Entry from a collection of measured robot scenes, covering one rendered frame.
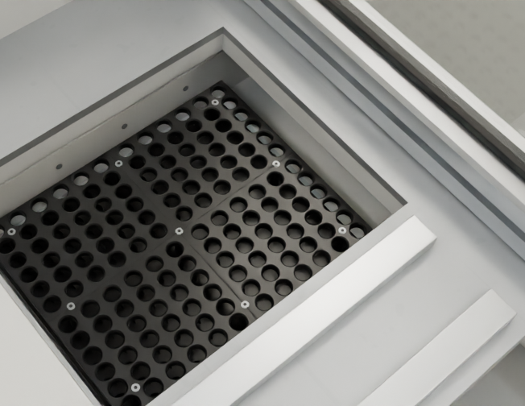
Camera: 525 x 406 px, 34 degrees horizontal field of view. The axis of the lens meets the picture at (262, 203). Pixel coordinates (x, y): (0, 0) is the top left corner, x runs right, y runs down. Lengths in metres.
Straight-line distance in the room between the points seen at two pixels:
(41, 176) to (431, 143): 0.30
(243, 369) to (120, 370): 0.10
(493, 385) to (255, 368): 0.23
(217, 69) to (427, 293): 0.28
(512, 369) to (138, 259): 0.30
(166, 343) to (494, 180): 0.24
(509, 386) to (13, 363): 0.37
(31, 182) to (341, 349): 0.28
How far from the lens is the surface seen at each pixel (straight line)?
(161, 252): 0.61
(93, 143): 0.69
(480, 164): 0.57
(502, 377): 0.69
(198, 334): 0.58
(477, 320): 0.55
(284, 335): 0.53
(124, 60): 0.65
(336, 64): 0.63
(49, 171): 0.68
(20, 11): 0.67
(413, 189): 0.60
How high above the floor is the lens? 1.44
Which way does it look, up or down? 59 degrees down
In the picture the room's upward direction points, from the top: 7 degrees clockwise
